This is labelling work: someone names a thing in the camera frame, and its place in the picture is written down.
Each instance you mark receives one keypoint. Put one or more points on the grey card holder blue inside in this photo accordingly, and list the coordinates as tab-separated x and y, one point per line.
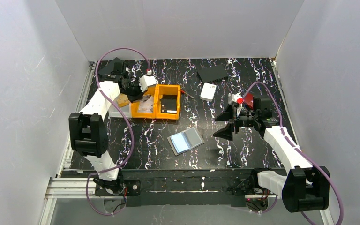
186	140

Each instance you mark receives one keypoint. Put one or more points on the red handled small tool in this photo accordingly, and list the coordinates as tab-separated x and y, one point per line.
183	92

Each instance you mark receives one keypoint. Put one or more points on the black card case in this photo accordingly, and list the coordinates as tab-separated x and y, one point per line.
107	72
212	74

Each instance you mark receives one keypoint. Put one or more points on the black card case far centre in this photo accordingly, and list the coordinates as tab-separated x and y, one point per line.
212	74

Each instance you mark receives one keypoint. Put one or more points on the black cards in orange bin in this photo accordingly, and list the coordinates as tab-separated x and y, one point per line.
168	104

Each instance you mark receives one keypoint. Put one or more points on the white card holder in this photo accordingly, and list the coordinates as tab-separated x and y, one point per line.
208	91

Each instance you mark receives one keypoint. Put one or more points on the silver cards in orange bin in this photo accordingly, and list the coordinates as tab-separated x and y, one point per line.
146	105

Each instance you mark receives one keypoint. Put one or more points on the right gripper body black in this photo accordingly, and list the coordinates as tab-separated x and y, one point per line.
236	118

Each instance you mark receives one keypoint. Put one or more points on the tan cards in white bin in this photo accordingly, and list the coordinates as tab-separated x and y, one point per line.
122	100

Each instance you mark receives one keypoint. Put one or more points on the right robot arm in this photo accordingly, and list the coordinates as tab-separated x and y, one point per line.
305	187

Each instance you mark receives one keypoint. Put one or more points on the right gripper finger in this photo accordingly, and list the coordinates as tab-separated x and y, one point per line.
229	113
226	132

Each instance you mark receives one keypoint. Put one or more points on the red card holder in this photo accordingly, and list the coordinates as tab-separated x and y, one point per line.
248	100

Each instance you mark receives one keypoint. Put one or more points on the black card case far left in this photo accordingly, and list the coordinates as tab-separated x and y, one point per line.
107	72

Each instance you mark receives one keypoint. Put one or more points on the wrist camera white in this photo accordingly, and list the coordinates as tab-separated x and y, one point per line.
236	100
146	82

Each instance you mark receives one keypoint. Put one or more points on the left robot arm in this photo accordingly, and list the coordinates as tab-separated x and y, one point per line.
88	132

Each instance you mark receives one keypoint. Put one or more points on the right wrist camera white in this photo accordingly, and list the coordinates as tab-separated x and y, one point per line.
236	100

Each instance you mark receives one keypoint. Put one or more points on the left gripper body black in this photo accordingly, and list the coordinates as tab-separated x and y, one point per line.
131	90

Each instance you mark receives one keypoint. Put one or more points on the orange double bin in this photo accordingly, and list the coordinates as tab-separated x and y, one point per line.
159	102

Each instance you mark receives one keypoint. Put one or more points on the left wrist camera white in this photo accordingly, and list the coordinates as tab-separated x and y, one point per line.
146	82

